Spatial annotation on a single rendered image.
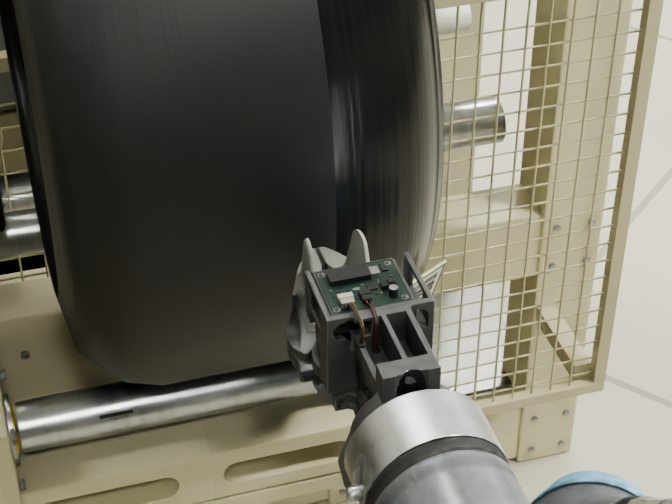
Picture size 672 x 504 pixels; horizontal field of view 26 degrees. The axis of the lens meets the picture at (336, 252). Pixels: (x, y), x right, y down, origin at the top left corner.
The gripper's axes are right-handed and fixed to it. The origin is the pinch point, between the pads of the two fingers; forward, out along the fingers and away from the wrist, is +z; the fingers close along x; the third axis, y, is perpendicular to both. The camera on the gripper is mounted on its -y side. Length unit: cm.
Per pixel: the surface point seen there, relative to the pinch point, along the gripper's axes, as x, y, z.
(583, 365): -58, -80, 63
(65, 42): 15.3, 16.9, 7.5
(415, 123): -7.9, 9.1, 2.9
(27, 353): 21, -33, 35
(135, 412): 13.1, -22.9, 13.1
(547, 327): -56, -80, 73
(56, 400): 19.5, -21.6, 15.1
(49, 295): 18, -33, 44
